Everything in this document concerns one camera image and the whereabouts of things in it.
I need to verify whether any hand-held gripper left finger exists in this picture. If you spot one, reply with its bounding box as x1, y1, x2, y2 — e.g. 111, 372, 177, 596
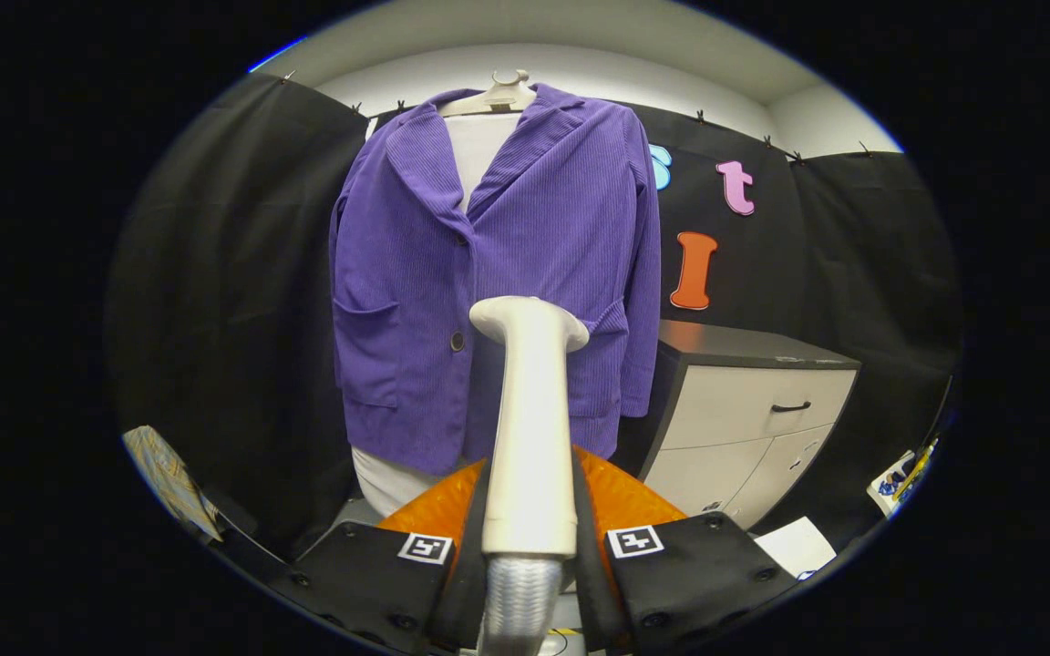
292, 456, 494, 655

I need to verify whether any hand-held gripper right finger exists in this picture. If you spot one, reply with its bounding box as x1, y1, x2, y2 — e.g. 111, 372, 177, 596
571, 445, 800, 656

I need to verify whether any white garment steamer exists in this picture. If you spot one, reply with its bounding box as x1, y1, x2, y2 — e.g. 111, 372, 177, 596
468, 296, 591, 656

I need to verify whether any purple corduroy jacket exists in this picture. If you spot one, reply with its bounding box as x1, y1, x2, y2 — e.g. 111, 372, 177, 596
329, 84, 663, 477

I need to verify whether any cream clothes hanger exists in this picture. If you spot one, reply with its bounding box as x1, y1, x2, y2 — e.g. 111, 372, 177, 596
437, 69, 538, 118

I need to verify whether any white paper sheet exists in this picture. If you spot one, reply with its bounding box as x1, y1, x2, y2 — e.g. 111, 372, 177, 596
752, 517, 839, 581

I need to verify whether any grey cabinet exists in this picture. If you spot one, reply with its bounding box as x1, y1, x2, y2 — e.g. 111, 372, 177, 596
616, 319, 862, 532

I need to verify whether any white blue printed packet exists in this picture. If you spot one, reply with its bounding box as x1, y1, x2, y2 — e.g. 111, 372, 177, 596
866, 439, 941, 520

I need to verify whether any yellow patterned cloth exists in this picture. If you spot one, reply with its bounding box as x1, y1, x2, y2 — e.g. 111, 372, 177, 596
122, 425, 226, 545

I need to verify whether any black backdrop cloth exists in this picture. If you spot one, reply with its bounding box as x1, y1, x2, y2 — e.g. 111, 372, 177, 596
106, 73, 963, 559

